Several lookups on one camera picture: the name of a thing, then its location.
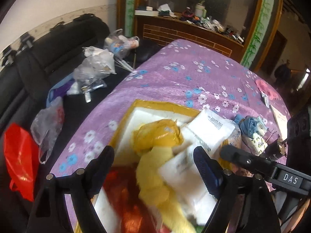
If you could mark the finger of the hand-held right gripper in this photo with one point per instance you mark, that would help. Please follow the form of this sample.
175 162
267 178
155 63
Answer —
243 159

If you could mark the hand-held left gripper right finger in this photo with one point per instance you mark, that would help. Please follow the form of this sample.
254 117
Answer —
206 170

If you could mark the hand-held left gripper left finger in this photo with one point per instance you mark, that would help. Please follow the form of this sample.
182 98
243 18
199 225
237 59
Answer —
104 165

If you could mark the small white packet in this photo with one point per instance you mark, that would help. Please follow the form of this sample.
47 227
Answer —
179 172

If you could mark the red foil packet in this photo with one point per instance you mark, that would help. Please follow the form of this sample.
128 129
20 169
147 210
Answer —
126 199

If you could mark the large white wipes packet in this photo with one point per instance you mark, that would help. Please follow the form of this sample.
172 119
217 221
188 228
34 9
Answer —
211 128

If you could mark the yellow plastic bag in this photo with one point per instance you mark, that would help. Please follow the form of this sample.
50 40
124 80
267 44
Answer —
160 133
153 179

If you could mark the white foam box yellow tape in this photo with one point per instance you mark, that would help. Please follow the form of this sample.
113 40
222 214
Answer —
143 116

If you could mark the pink soft item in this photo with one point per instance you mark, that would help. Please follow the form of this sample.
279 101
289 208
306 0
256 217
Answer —
263 86

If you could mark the floral tissue pack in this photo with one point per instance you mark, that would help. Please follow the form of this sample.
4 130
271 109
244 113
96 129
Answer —
257 145

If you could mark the blue rolled socks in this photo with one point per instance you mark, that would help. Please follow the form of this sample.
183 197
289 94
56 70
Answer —
250 126

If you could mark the dark cylindrical spool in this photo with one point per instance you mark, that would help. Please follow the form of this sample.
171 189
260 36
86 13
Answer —
277 149

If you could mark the white paper sheet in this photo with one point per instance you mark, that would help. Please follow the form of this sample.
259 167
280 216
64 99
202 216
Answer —
279 119

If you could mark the small grey packet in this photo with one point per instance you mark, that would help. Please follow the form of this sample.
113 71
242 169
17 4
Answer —
265 99

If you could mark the clear empty plastic bag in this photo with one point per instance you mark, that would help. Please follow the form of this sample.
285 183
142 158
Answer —
46 123

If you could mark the red plastic bag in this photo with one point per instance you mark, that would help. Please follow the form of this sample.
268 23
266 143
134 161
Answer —
21 155

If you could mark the purple blue bag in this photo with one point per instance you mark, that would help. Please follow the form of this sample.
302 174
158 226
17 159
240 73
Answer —
58 89

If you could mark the purple floral tablecloth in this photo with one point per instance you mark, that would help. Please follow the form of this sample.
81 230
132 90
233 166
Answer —
182 77

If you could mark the white filled plastic bag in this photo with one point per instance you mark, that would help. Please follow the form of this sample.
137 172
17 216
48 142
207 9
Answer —
97 65

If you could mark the wooden door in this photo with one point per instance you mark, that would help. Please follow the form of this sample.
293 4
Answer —
274 51

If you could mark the clear plastic bag with bottles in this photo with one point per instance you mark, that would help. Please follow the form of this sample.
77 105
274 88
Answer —
119 45

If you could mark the black sofa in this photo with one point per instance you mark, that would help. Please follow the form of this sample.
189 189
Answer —
60 43

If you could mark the pile of small shelf items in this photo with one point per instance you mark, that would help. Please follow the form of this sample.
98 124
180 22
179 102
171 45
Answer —
213 25

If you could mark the wooden glass-front cabinet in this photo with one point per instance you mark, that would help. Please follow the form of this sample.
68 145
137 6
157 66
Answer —
182 31

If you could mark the white jar green lid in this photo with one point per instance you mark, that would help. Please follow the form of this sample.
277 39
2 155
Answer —
200 9

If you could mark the flat white box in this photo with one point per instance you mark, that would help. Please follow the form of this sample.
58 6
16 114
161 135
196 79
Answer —
145 12

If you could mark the tissue box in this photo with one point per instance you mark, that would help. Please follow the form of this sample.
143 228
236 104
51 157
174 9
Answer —
164 11

